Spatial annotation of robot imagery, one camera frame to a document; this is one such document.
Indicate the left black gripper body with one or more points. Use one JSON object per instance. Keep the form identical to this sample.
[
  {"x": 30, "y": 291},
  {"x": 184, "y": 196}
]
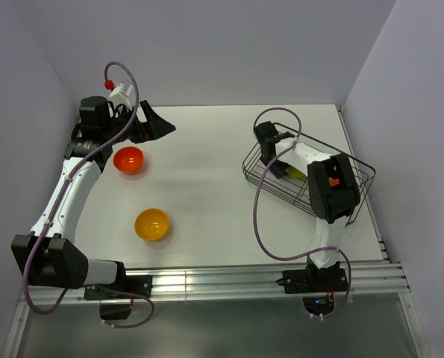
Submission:
[{"x": 137, "y": 133}]

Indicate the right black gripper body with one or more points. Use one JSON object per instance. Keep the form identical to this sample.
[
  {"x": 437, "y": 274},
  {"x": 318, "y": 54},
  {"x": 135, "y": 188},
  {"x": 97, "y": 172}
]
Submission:
[{"x": 276, "y": 168}]

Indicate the lime green bowl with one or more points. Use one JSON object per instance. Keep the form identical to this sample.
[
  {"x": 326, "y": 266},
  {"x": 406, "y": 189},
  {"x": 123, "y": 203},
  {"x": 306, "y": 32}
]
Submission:
[{"x": 295, "y": 173}]

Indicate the white bowl orange outside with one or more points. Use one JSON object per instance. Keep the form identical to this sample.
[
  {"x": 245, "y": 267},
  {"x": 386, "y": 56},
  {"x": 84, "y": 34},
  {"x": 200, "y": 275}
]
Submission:
[{"x": 334, "y": 181}]

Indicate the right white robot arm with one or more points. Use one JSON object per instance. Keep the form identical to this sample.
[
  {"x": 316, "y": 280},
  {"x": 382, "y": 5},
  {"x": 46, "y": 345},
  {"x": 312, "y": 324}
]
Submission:
[{"x": 332, "y": 188}]

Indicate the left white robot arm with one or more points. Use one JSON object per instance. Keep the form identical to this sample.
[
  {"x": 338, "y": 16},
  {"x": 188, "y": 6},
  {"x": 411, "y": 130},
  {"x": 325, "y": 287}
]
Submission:
[{"x": 47, "y": 255}]

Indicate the yellow-orange bowl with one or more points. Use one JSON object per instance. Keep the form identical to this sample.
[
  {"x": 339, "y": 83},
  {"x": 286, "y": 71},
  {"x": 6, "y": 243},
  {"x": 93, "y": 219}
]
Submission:
[{"x": 151, "y": 225}]

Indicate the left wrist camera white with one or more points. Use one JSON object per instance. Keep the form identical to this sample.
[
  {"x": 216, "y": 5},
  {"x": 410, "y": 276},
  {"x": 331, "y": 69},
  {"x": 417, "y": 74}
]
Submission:
[{"x": 120, "y": 94}]

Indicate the dark wire dish rack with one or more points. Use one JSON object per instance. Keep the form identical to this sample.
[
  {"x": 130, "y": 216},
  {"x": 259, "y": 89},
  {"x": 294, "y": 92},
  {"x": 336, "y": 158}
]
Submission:
[{"x": 294, "y": 191}]

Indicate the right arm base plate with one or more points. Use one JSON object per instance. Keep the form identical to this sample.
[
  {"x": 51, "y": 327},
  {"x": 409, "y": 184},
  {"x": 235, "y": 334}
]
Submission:
[{"x": 317, "y": 287}]

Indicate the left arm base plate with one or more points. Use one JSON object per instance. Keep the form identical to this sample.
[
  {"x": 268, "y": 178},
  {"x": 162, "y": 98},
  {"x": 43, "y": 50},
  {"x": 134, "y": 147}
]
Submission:
[{"x": 117, "y": 301}]

